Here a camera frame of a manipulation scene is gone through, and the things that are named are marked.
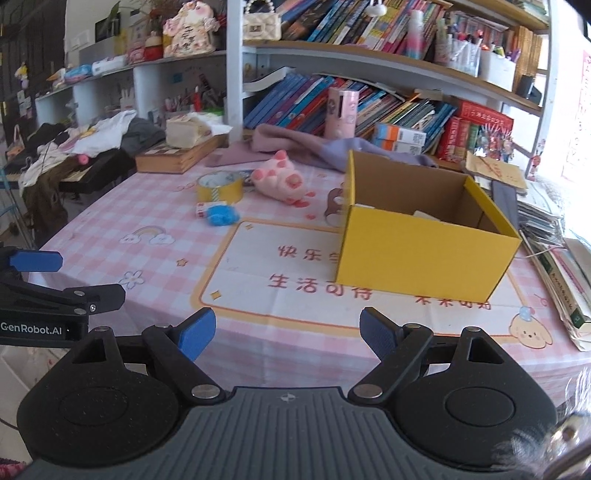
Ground blue plastic bag roll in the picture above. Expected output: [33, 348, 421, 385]
[205, 205, 240, 227]

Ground small white red box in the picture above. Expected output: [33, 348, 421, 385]
[195, 201, 227, 218]

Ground yellow packing tape roll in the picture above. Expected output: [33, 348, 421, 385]
[197, 170, 243, 204]

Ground pink plush pig toy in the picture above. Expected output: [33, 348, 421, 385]
[250, 150, 310, 208]

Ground pink checkered tablecloth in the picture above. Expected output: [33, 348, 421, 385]
[32, 166, 590, 398]

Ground yellow cardboard box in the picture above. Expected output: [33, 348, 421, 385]
[335, 152, 521, 302]

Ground pile of clothes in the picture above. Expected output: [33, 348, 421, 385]
[4, 110, 165, 247]

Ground wooden chess board box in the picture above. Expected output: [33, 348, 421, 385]
[135, 135, 228, 174]

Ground stack of papers and books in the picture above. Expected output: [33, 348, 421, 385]
[491, 179, 591, 352]

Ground beige tissue box cover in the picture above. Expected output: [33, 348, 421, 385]
[165, 112, 231, 149]

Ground pink purple cloth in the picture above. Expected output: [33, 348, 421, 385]
[202, 124, 438, 173]

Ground orange white small boxes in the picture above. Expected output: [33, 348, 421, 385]
[372, 123, 427, 155]

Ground red thick dictionary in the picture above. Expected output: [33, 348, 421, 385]
[436, 99, 514, 164]

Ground white wooden bookshelf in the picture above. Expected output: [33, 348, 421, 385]
[34, 1, 551, 154]

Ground pink cylindrical device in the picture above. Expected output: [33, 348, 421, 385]
[324, 87, 359, 140]

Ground row of leaning books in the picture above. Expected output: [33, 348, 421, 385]
[245, 73, 456, 153]

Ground pink floral plush figure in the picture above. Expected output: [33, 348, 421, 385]
[162, 1, 219, 58]

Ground white pen holder box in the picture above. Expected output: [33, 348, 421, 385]
[478, 50, 516, 91]

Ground white quilted handbag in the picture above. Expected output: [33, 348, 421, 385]
[242, 0, 281, 41]

